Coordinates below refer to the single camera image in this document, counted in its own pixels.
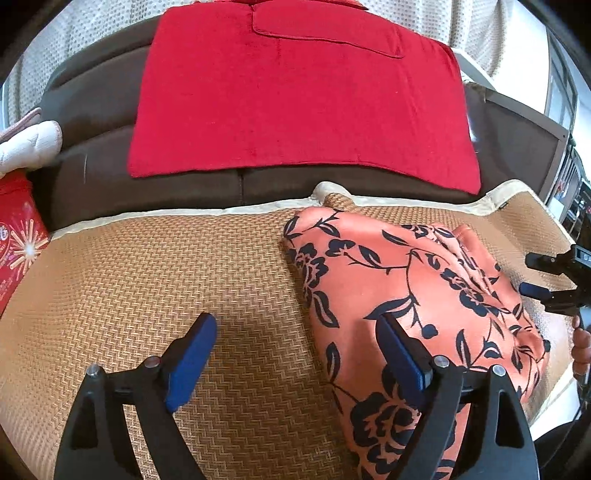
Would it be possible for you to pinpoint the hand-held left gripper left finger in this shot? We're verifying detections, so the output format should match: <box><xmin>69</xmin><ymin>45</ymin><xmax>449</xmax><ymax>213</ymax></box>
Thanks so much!
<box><xmin>53</xmin><ymin>312</ymin><xmax>219</xmax><ymax>480</ymax></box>

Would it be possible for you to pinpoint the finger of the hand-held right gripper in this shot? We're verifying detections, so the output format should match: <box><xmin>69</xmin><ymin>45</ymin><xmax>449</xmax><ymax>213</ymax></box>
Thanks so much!
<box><xmin>518</xmin><ymin>282</ymin><xmax>580</xmax><ymax>315</ymax></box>
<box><xmin>525</xmin><ymin>251</ymin><xmax>575</xmax><ymax>278</ymax></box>

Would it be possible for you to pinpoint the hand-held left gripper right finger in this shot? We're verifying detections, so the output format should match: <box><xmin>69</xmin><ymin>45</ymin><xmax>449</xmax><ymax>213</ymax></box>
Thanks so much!
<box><xmin>376</xmin><ymin>313</ymin><xmax>540</xmax><ymax>480</ymax></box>

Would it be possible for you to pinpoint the orange floral garment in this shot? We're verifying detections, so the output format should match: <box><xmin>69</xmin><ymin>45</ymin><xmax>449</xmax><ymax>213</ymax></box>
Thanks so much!
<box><xmin>283</xmin><ymin>206</ymin><xmax>552</xmax><ymax>480</ymax></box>

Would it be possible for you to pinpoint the person's right hand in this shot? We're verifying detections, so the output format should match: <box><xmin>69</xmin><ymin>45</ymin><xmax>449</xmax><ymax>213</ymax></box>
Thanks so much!
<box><xmin>570</xmin><ymin>315</ymin><xmax>591</xmax><ymax>377</ymax></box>

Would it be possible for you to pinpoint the woven sofa mat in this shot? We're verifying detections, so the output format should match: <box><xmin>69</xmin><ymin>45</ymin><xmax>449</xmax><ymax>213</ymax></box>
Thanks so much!
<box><xmin>0</xmin><ymin>181</ymin><xmax>578</xmax><ymax>480</ymax></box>

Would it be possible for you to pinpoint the brown leather sofa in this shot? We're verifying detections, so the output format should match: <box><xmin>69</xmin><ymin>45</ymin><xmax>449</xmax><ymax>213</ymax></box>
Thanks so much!
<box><xmin>28</xmin><ymin>18</ymin><xmax>509</xmax><ymax>232</ymax></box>

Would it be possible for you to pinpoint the red gift box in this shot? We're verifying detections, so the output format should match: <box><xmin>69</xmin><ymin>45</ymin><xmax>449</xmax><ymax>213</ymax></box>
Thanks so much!
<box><xmin>0</xmin><ymin>168</ymin><xmax>51</xmax><ymax>319</ymax></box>

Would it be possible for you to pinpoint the beige dotted curtain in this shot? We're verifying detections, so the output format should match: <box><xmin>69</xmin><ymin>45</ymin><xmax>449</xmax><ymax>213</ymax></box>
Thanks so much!
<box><xmin>4</xmin><ymin>0</ymin><xmax>522</xmax><ymax>130</ymax></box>

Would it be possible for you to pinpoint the folded floral quilt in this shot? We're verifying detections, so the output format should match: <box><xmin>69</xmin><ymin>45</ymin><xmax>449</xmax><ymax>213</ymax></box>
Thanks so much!
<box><xmin>0</xmin><ymin>108</ymin><xmax>63</xmax><ymax>178</ymax></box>

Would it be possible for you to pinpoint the red towel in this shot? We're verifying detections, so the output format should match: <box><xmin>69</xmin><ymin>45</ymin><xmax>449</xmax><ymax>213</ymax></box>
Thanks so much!
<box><xmin>127</xmin><ymin>0</ymin><xmax>483</xmax><ymax>195</ymax></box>

